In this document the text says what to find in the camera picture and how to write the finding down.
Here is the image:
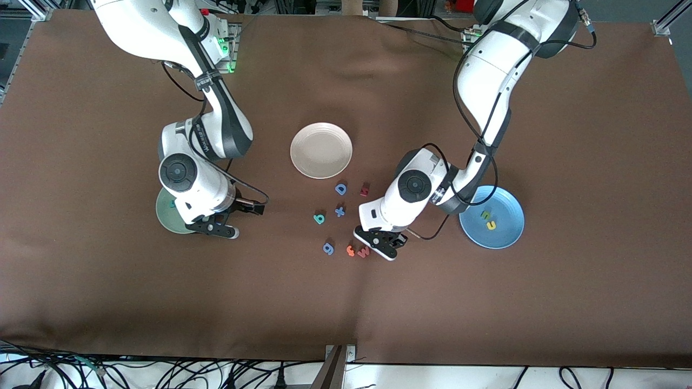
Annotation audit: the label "green round plate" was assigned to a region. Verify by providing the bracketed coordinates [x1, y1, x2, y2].
[156, 186, 198, 234]

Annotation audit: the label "beige round plate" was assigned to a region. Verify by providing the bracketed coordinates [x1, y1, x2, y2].
[290, 123, 353, 179]

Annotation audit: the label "brown tablecloth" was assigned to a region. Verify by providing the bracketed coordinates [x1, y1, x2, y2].
[0, 11, 692, 369]

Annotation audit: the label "blue round plate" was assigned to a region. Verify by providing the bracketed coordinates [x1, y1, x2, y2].
[458, 185, 525, 250]

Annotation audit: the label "brown slanted bar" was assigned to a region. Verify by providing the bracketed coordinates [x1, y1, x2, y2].
[311, 346, 344, 389]

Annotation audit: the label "person behind table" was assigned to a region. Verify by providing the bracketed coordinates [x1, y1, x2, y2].
[346, 0, 401, 17]

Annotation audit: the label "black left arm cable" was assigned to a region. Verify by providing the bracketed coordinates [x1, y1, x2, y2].
[405, 0, 598, 241]

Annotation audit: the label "silver metal bracket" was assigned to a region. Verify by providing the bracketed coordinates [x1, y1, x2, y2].
[325, 344, 357, 364]

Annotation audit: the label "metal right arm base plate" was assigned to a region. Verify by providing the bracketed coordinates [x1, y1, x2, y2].
[216, 22, 241, 73]

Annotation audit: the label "tangled black cables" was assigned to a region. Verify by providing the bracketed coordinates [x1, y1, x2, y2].
[0, 339, 325, 389]

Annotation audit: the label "thin black cable on cloth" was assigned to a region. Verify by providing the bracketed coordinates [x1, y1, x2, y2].
[377, 16, 476, 46]

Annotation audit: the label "aluminium frame rail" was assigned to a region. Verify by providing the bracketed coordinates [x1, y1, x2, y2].
[651, 0, 677, 37]
[18, 0, 53, 22]

